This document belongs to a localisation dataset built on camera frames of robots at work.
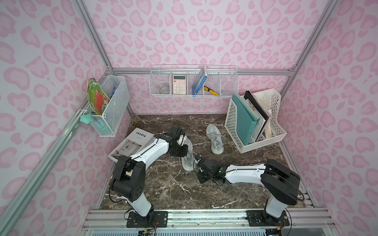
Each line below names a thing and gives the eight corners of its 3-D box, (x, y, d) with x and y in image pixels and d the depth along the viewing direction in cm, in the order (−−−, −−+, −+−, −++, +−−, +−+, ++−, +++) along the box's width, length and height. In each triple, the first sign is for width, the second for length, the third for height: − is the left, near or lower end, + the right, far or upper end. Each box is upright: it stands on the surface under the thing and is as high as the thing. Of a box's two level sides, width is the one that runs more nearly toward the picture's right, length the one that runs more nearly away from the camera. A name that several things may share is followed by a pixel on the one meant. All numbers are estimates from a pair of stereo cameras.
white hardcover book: (109, 158, 98) (106, 154, 94) (138, 130, 113) (136, 125, 109) (127, 169, 93) (124, 166, 89) (155, 138, 108) (153, 134, 104)
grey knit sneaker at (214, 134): (207, 155, 99) (208, 149, 93) (205, 127, 114) (206, 121, 109) (222, 155, 99) (223, 149, 93) (218, 127, 114) (219, 121, 109)
